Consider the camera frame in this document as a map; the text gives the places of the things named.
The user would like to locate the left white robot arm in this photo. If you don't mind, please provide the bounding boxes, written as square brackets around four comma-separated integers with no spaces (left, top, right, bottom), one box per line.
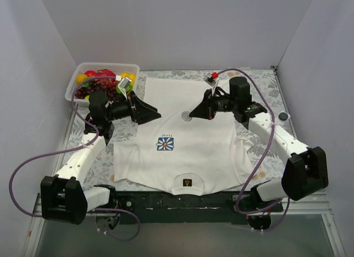
[40,91,161,224]

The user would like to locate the orange toy fruit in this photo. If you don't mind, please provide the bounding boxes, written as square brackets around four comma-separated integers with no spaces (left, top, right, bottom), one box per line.
[76,74,87,84]

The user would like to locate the red toy apple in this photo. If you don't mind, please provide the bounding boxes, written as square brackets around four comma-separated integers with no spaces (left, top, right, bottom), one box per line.
[84,70,96,77]

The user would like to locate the pink dragon fruit toy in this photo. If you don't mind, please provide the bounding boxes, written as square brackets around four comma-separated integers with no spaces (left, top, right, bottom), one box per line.
[96,69,116,78]

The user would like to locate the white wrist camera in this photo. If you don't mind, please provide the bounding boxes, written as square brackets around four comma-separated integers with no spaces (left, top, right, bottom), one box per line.
[204,72,219,94]
[116,77,133,98]

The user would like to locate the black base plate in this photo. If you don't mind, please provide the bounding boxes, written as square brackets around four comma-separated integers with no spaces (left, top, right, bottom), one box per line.
[85,189,284,225]

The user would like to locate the yellow toy bell pepper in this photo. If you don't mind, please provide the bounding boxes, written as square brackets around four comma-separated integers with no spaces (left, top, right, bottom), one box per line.
[120,72,136,85]

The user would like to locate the purple toy grapes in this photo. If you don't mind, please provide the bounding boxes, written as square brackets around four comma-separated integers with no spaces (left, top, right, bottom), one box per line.
[75,78,118,101]

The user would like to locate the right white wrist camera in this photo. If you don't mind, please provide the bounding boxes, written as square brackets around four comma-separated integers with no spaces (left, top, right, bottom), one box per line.
[204,72,219,94]

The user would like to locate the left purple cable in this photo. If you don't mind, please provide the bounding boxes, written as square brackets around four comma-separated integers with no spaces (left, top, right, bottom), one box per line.
[8,74,142,242]

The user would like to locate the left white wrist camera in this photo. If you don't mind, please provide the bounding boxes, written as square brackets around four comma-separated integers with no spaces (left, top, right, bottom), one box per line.
[116,77,133,98]

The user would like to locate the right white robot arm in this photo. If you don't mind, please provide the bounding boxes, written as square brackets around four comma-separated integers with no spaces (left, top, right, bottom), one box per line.
[189,72,329,214]

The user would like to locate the white plastic basket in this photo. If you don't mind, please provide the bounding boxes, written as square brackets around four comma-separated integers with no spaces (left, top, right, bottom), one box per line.
[65,62,139,107]

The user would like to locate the aluminium frame rail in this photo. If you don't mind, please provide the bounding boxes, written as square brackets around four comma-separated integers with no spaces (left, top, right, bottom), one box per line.
[32,191,332,217]

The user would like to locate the white cylindrical bottle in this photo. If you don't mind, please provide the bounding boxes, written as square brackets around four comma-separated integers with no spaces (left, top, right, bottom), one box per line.
[278,112,290,122]

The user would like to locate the floral table mat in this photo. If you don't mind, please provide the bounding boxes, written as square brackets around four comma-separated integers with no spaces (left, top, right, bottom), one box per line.
[55,69,311,192]

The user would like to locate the white t-shirt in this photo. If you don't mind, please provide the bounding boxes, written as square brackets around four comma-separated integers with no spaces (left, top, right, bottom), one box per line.
[111,76,256,196]

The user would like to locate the round painted brooch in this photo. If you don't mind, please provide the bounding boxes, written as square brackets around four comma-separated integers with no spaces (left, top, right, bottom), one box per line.
[181,111,192,122]

